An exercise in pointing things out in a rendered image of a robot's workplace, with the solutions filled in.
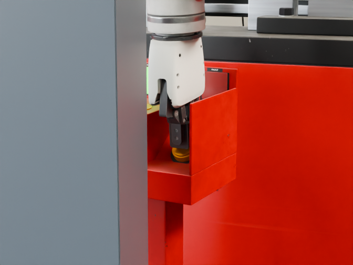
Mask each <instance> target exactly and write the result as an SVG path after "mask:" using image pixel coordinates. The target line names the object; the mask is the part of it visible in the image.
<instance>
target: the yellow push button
mask: <svg viewBox="0 0 353 265"><path fill-rule="evenodd" d="M172 153H173V156H174V158H175V159H176V160H177V161H181V162H184V161H189V160H190V148H188V149H181V148H172Z"/></svg>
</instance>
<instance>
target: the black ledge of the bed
mask: <svg viewBox="0 0 353 265"><path fill-rule="evenodd" d="M146 29H147V57H149V49H150V42H151V40H152V38H151V34H152V32H149V31H148V28H147V27H146ZM201 31H202V32H203V36H202V37H201V40H202V47H203V57H204V60H224V61H236V62H260V63H283V64H307V65H330V66H353V36H328V35H295V34H262V33H257V32H256V30H248V26H216V25H206V26H205V29H204V30H201Z"/></svg>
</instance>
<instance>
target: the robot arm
mask: <svg viewBox="0 0 353 265"><path fill-rule="evenodd" d="M146 3H147V22H148V31H149V32H152V34H151V38H152V40H151V42H150V49H149V63H148V95H149V103H150V105H151V106H156V105H159V104H160V106H159V116H160V117H166V118H167V122H168V123H169V135H170V146H171V147H172V148H181V149H188V148H190V104H191V103H193V102H196V101H199V96H201V95H202V94H203V92H204V89H205V71H204V57H203V47H202V40H201V37H202V36H203V32H202V31H201V30H204V29H205V22H206V17H205V0H146Z"/></svg>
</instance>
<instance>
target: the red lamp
mask: <svg viewBox="0 0 353 265"><path fill-rule="evenodd" d="M224 91H227V73H218V72H205V89H204V92H203V94H202V99H205V98H208V97H211V96H213V95H216V94H219V93H222V92H224Z"/></svg>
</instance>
